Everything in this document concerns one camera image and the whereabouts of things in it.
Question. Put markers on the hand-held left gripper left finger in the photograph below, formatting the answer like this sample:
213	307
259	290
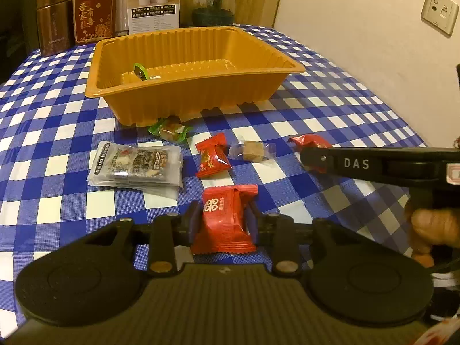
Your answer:
194	222

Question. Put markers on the orange plastic tray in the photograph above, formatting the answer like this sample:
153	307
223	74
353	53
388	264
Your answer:
201	75

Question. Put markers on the green candy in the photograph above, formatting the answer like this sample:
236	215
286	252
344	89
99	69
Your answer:
169	129

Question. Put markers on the large red pillow packet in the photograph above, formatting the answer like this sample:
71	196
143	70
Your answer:
226	219

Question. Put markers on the white product box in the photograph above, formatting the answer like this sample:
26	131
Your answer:
154	3

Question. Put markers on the glass jar with green base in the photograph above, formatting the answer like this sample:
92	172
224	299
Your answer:
214	5

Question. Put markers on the red gold printed box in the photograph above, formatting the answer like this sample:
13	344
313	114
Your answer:
94	14

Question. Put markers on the black appliance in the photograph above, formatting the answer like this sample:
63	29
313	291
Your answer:
18	25

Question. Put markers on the blue white checked tablecloth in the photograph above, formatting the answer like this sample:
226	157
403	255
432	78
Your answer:
54	115

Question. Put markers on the grey clear snack packet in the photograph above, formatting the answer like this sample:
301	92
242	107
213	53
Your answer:
136	165

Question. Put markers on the red twist-end candy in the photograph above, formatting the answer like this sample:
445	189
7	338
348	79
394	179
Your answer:
212	155

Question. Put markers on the beige wall plate with ports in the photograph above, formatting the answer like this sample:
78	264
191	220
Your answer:
441	10

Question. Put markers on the brown metal canister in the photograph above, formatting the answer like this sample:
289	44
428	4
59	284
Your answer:
54	21

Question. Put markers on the clear wrapped brown candy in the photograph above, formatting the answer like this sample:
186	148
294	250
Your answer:
251	151

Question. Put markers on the yellow-green candy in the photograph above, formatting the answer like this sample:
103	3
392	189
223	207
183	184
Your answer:
142	72

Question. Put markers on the person's right hand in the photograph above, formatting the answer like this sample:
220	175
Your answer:
431	226

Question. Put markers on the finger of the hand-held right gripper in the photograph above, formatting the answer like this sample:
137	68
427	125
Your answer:
318	158

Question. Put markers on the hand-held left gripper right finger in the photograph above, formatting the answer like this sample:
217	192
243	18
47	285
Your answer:
253	222

